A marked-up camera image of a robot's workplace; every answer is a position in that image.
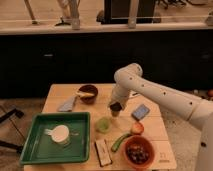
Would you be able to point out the blue sponge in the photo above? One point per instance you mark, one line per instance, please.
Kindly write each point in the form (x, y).
(140, 112)

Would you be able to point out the green plastic tray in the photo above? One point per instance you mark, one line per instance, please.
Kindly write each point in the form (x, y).
(40, 149)

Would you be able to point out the orange bowl with berries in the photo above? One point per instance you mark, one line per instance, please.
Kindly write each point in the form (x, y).
(138, 152)

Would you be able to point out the grey cloth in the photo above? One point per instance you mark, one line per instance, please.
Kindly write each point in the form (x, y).
(67, 105)

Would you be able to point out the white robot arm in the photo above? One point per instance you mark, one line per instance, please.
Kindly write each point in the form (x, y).
(197, 111)

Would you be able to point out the light green plastic cup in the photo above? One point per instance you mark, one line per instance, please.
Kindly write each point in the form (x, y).
(103, 125)

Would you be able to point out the white measuring cup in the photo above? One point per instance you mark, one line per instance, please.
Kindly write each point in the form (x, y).
(59, 134)

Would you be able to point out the red apple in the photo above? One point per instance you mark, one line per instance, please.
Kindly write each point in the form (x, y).
(137, 128)

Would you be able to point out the dark red bowl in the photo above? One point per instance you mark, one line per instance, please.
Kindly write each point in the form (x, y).
(91, 90)

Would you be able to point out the dark metal cup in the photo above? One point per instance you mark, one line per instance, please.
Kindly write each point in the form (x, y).
(115, 109)

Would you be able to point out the green cucumber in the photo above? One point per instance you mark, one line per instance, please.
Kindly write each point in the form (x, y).
(118, 142)

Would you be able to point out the wooden spoon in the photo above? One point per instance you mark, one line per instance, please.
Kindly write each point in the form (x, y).
(84, 94)

